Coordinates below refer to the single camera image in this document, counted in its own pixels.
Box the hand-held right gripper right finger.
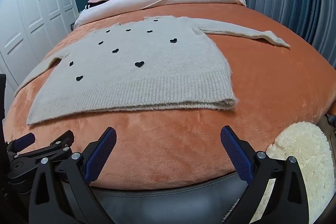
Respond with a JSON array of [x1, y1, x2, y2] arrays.
[[220, 126, 310, 224]]

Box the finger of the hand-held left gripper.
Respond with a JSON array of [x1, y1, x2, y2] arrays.
[[5, 133, 36, 159], [16, 130, 75, 170]]

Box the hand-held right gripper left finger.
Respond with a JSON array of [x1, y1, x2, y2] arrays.
[[28, 126, 117, 224]]

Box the beige sweater with black hearts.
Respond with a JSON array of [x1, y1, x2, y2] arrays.
[[14, 15, 291, 126]]

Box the cream fluffy rug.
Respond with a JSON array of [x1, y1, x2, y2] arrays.
[[259, 122, 333, 224]]

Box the orange plush blanket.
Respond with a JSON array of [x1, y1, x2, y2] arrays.
[[5, 2, 336, 190]]

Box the white wardrobe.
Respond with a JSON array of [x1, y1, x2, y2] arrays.
[[0, 0, 80, 100]]

